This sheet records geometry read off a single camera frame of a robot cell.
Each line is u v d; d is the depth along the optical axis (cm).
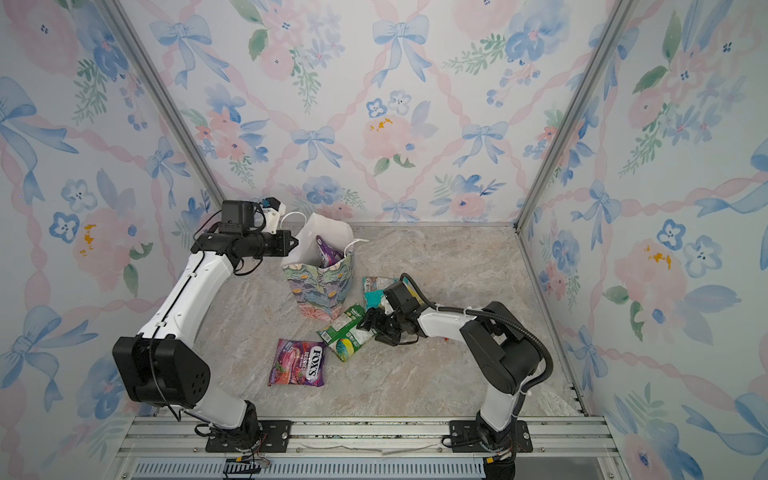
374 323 80
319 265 74
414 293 70
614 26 71
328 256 90
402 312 73
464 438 73
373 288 98
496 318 52
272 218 73
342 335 88
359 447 73
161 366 42
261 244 69
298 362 84
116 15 69
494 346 48
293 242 81
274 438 73
